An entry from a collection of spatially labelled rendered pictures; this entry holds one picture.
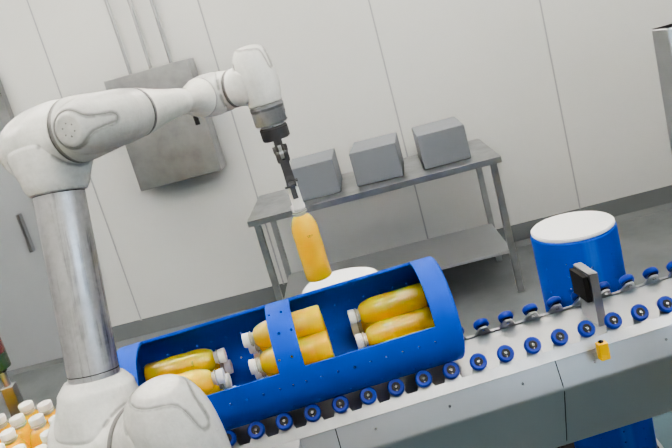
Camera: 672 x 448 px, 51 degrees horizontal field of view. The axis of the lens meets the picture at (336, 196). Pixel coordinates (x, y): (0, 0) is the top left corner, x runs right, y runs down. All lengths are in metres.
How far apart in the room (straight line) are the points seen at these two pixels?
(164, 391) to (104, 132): 0.48
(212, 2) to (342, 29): 0.93
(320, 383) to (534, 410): 0.58
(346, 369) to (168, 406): 0.61
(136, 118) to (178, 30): 3.81
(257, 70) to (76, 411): 0.89
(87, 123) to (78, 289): 0.33
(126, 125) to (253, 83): 0.51
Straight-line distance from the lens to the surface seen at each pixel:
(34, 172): 1.47
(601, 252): 2.44
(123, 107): 1.38
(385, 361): 1.81
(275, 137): 1.83
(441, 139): 4.42
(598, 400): 2.08
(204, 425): 1.35
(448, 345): 1.83
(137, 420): 1.35
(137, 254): 5.55
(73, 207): 1.47
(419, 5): 5.10
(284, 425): 1.89
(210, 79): 1.87
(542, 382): 1.97
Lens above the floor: 1.87
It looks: 13 degrees down
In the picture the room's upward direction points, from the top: 15 degrees counter-clockwise
